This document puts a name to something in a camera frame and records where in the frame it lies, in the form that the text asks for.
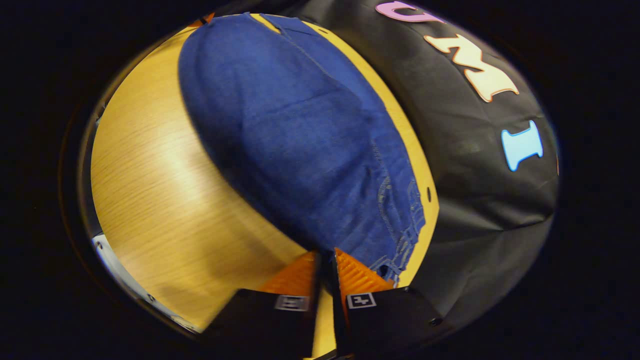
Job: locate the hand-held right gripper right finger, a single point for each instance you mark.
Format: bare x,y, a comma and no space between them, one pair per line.
385,315

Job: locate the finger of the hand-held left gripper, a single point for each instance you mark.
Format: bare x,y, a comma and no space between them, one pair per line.
204,21

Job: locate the blue denim jeans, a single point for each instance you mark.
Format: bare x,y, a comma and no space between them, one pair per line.
300,140

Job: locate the grey metal table frame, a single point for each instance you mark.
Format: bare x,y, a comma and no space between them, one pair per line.
125,275

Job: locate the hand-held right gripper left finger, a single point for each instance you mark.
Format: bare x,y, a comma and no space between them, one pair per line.
280,320

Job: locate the black backdrop cloth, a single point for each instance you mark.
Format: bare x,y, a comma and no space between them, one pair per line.
475,200

